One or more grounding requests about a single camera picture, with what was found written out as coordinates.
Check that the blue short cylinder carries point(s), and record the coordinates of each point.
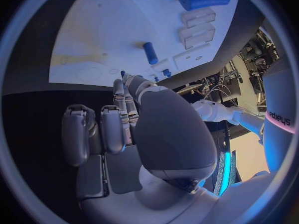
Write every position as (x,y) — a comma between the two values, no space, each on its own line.
(150,52)

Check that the small blue peg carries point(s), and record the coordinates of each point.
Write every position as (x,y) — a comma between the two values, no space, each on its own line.
(156,77)
(122,73)

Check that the blue block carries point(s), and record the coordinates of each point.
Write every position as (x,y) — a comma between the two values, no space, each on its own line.
(167,72)

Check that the white task board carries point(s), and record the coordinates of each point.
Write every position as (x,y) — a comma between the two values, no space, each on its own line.
(116,31)

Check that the glowing light bar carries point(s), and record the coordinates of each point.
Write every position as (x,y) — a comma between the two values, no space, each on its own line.
(226,171)

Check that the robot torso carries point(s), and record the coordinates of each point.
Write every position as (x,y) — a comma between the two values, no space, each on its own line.
(278,97)

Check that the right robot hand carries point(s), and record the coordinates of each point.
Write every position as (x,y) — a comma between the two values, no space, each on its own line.
(172,134)

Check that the workshop equipment rack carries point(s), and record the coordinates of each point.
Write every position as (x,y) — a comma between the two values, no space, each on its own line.
(259,50)

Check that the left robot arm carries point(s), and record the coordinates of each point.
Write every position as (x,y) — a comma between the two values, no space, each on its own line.
(245,118)

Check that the workshop desk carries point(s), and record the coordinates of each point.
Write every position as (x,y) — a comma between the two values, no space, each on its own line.
(189,89)

